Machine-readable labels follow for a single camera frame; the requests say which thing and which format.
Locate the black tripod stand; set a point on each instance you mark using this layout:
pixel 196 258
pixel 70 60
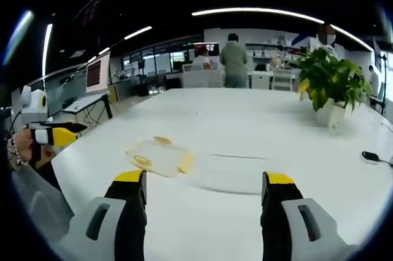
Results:
pixel 383 83

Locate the person's left hand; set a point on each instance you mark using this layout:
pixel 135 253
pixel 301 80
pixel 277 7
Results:
pixel 24 147

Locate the wall screen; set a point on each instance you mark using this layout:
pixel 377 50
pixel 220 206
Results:
pixel 207 48

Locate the long ceiling light strip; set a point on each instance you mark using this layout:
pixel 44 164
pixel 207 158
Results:
pixel 276 12

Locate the white storage cabinet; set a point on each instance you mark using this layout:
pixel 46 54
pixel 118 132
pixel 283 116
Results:
pixel 260 79

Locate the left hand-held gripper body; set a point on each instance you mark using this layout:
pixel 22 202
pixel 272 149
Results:
pixel 33 106

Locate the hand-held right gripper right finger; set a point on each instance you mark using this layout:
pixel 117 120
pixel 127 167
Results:
pixel 285 230

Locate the white plant pot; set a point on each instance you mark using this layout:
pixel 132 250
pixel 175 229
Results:
pixel 333 113

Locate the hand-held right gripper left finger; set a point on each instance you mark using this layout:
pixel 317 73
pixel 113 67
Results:
pixel 101 230

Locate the large computer monitor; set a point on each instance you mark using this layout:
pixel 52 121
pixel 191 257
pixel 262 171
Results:
pixel 97 73

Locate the short ceiling light strip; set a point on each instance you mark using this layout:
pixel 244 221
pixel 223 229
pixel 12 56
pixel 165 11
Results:
pixel 138 32

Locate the person's grey clothing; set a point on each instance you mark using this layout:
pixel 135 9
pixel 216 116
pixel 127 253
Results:
pixel 40 208

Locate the clear box with yellow buckle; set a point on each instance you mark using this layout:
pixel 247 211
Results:
pixel 159 158

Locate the white desk with black legs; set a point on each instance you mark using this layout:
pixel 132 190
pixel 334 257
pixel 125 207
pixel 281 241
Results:
pixel 86 102

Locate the green potted plant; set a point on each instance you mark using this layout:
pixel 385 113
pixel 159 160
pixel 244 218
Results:
pixel 330 76

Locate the small black device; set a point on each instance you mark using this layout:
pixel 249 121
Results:
pixel 370 155

